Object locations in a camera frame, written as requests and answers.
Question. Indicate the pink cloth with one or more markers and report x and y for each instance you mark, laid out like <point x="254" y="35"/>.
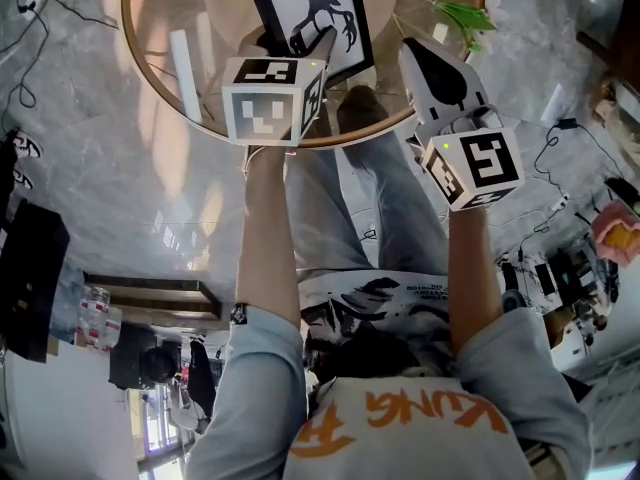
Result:
<point x="607" y="220"/>

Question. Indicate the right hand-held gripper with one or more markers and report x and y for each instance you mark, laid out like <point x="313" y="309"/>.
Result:
<point x="487" y="163"/>

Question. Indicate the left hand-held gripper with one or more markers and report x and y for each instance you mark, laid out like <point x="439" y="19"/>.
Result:
<point x="260" y="110"/>

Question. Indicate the dark wooden shelf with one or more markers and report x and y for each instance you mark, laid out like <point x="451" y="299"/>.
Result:
<point x="160" y="295"/>

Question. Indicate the round glass table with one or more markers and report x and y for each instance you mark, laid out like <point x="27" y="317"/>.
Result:
<point x="160" y="43"/>

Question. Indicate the black office chair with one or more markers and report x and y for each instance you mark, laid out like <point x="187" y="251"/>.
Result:
<point x="202" y="378"/>

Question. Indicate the person's dark shoe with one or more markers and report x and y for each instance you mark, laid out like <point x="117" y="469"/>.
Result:
<point x="362" y="108"/>

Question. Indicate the dark wooden furniture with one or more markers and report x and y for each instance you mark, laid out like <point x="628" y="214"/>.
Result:
<point x="625" y="33"/>

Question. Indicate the orange object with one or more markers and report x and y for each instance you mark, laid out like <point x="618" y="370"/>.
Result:
<point x="622" y="238"/>

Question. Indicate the black box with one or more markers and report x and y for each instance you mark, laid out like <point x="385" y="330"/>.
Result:
<point x="30" y="278"/>

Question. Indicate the person's right forearm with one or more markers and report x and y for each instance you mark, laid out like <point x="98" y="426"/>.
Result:
<point x="475" y="278"/>

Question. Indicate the white red sneaker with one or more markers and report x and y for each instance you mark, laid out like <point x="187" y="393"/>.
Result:
<point x="27" y="145"/>
<point x="22" y="178"/>

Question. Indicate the person's blue jeans legs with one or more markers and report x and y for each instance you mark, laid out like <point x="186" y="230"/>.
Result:
<point x="350" y="208"/>

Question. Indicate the pack of water bottles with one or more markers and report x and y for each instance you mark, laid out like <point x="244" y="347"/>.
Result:
<point x="97" y="318"/>

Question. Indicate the person's white printed shirt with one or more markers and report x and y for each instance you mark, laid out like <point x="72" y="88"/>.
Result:
<point x="400" y="418"/>

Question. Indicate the person's left forearm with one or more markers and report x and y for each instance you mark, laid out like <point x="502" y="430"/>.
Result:
<point x="267" y="228"/>

